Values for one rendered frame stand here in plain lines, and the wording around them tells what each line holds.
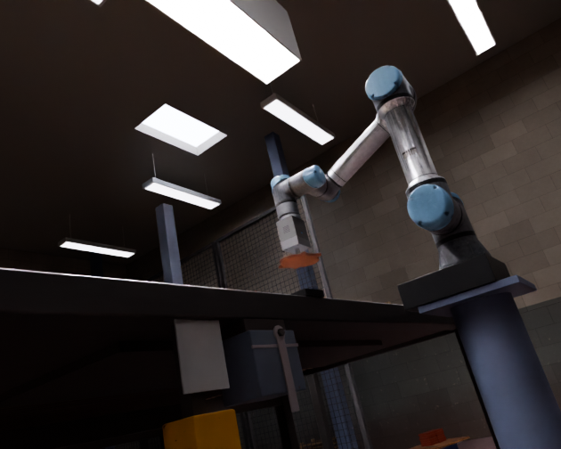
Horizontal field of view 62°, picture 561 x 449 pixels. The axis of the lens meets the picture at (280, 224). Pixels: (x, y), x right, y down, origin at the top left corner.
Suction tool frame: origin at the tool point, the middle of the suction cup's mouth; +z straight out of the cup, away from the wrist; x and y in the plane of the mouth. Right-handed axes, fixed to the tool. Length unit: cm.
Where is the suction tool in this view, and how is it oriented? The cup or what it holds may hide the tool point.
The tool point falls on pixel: (300, 262)
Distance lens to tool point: 152.6
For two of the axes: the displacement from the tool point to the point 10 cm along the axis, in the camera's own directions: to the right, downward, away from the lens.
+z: 2.1, 9.0, -3.8
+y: -5.3, -2.2, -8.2
